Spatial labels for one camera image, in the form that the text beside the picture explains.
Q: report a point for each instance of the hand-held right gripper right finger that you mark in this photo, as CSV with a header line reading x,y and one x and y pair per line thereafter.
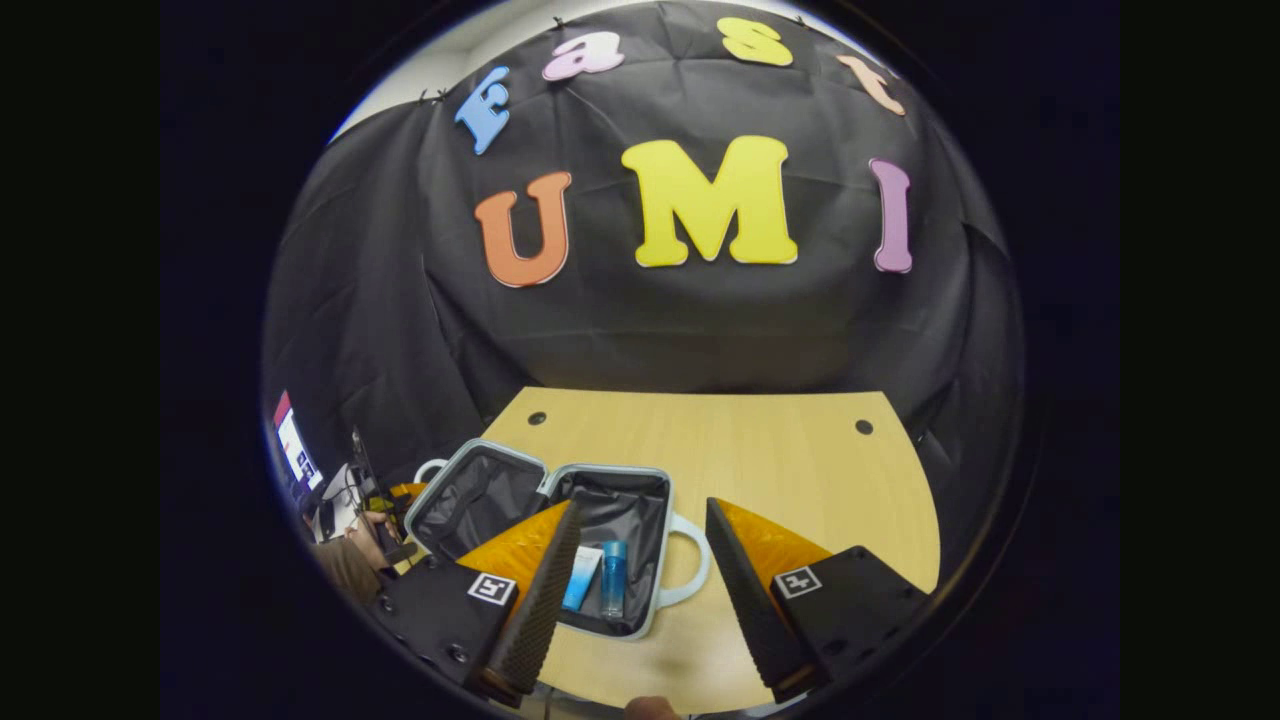
x,y
750,600

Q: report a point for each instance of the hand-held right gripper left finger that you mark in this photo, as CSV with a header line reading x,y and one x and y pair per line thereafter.
x,y
540,600

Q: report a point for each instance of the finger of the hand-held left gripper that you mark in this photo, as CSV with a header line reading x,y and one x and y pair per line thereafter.
x,y
408,490

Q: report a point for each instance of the silver blue sachet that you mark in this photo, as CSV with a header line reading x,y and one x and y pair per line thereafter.
x,y
583,580

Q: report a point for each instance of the light blue suitcase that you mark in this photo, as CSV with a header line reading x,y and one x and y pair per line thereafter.
x,y
480,490

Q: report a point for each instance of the small blue bottle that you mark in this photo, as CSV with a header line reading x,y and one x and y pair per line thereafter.
x,y
613,580

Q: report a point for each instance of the monitor screen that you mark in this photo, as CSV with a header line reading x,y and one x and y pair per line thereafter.
x,y
296,445

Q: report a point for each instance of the black backdrop cloth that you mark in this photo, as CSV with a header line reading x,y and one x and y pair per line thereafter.
x,y
700,330

